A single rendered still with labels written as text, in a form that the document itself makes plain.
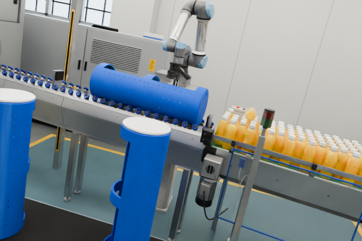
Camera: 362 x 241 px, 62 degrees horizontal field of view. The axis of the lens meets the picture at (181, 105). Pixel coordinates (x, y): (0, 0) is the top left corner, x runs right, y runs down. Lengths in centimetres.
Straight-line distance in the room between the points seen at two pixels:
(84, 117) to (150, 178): 97
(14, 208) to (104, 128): 80
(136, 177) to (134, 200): 14
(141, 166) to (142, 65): 228
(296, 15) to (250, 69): 102
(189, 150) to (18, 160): 109
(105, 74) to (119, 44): 157
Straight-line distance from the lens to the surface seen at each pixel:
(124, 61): 388
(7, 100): 190
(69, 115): 258
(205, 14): 242
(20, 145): 200
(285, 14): 495
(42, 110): 277
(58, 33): 427
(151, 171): 171
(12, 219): 224
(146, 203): 181
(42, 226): 238
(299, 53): 496
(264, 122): 177
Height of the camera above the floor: 156
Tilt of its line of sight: 13 degrees down
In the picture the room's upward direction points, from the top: 12 degrees clockwise
